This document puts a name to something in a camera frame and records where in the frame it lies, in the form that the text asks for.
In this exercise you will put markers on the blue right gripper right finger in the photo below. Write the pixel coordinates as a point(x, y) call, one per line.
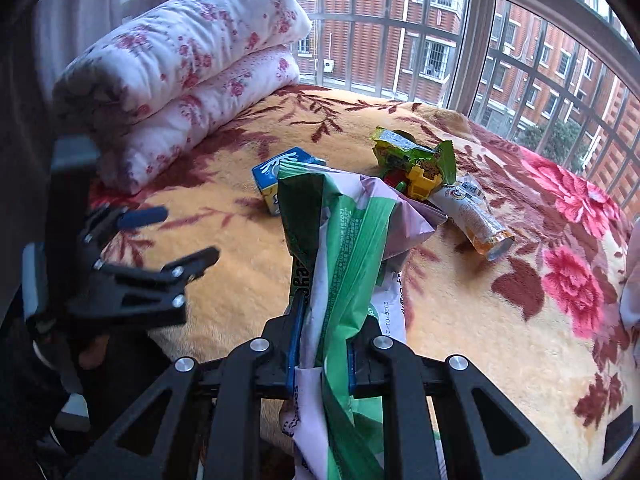
point(351, 366)

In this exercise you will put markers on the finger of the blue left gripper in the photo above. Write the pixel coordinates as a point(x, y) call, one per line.
point(135, 219)

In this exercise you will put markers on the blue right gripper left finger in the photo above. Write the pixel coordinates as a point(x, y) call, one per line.
point(296, 313)

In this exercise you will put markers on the green plastic snack bag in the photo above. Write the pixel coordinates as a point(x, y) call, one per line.
point(353, 233)

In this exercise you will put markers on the yellow toy truck cab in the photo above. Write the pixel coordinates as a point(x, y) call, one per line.
point(422, 181)

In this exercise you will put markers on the red toy car chassis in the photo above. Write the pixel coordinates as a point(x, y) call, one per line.
point(397, 179)

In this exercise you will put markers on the person's left hand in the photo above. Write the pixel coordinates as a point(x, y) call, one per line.
point(94, 355)

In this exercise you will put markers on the folded pink floral quilt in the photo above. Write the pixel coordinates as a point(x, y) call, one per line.
point(152, 89)

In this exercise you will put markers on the small blue white carton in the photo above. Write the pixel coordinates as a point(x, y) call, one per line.
point(266, 175)

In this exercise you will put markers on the green yellow snack wrapper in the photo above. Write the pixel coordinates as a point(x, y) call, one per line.
point(395, 149)

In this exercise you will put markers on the floral plush bed blanket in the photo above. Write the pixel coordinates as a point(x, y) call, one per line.
point(541, 322)

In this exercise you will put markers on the sheer white curtain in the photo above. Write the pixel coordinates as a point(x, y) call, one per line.
point(66, 28)

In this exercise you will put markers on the metal window security grille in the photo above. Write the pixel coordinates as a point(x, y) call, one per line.
point(560, 77)

